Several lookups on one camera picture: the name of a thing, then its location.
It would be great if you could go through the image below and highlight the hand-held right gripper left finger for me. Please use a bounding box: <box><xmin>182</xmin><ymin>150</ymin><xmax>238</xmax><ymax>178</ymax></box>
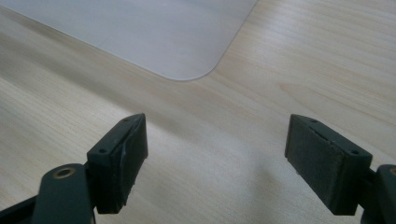
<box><xmin>86</xmin><ymin>112</ymin><xmax>149</xmax><ymax>216</ymax></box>

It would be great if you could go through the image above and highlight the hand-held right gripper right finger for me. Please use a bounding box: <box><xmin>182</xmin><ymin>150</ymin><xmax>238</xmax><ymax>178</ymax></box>
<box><xmin>284</xmin><ymin>113</ymin><xmax>374</xmax><ymax>217</ymax></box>

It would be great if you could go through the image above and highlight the translucent white plastic mat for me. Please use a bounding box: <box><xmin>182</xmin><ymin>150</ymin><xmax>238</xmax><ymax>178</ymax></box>
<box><xmin>0</xmin><ymin>0</ymin><xmax>259</xmax><ymax>82</ymax></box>

